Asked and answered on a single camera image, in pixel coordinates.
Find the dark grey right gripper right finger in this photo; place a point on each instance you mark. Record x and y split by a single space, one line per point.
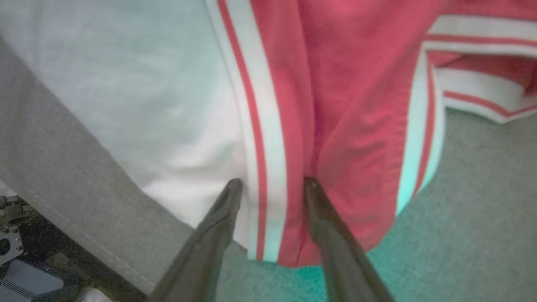
340 260

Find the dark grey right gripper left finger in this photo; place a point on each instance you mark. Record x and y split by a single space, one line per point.
197 260

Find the red basketball jersey white sleeves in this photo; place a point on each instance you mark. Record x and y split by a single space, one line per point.
356 105

